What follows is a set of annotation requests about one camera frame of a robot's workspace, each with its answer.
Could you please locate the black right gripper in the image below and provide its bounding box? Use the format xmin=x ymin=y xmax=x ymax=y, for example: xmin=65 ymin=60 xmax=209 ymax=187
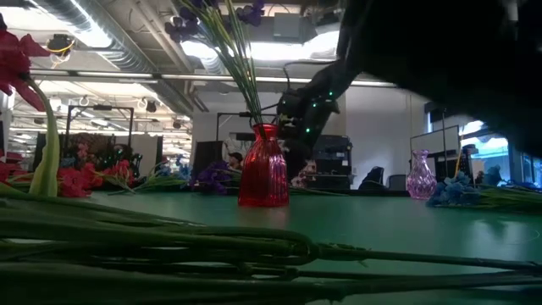
xmin=277 ymin=84 xmax=340 ymax=143

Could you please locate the red ribbed glass vase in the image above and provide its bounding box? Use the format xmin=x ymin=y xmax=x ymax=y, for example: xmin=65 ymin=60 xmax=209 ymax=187
xmin=237 ymin=122 xmax=291 ymax=208

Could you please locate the purple artificial flower bunch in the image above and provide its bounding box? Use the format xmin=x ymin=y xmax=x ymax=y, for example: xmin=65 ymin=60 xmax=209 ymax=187
xmin=163 ymin=0 xmax=268 ymax=128
xmin=188 ymin=159 xmax=335 ymax=197

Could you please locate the red artificial flower bunch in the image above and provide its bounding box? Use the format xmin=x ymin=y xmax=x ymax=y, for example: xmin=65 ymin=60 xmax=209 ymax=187
xmin=101 ymin=158 xmax=137 ymax=197
xmin=58 ymin=163 xmax=105 ymax=199
xmin=0 ymin=16 xmax=542 ymax=305

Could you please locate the purple ribbed glass vase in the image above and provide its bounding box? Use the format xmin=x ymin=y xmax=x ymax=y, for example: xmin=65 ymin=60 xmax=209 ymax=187
xmin=406 ymin=148 xmax=438 ymax=201

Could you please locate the black equipment stack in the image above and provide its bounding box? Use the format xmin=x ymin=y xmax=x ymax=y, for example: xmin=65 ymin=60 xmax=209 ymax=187
xmin=312 ymin=134 xmax=353 ymax=191

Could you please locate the red floral print cloth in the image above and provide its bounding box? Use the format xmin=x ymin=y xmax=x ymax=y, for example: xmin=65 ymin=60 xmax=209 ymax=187
xmin=290 ymin=159 xmax=318 ymax=190

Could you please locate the black office chair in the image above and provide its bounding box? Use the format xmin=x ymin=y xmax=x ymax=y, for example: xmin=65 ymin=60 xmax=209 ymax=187
xmin=358 ymin=165 xmax=385 ymax=191

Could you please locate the black monitor panel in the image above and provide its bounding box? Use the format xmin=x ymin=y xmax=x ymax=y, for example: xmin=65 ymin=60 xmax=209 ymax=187
xmin=192 ymin=140 xmax=225 ymax=179

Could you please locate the white framed partition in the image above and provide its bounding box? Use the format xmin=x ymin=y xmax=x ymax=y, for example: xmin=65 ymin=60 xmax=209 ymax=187
xmin=409 ymin=125 xmax=462 ymax=170

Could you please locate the green table mat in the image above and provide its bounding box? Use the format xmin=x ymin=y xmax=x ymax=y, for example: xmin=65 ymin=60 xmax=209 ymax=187
xmin=0 ymin=189 xmax=542 ymax=305

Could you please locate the long ceiling light bar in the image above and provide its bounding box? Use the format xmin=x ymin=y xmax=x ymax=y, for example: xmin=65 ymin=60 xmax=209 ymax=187
xmin=29 ymin=69 xmax=397 ymax=89

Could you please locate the black robot with green lights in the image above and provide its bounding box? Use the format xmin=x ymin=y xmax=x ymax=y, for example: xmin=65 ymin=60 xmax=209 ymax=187
xmin=99 ymin=143 xmax=143 ymax=170

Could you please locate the blue cloth heap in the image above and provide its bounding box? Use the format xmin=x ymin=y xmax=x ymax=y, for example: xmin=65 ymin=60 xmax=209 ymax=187
xmin=506 ymin=178 xmax=542 ymax=191

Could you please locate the silver ventilation duct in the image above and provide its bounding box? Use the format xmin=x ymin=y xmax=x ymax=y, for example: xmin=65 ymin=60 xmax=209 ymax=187
xmin=33 ymin=0 xmax=196 ymax=118

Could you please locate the ceiling device with yellow cable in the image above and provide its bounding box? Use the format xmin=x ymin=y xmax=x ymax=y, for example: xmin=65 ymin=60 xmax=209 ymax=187
xmin=45 ymin=33 xmax=77 ymax=65

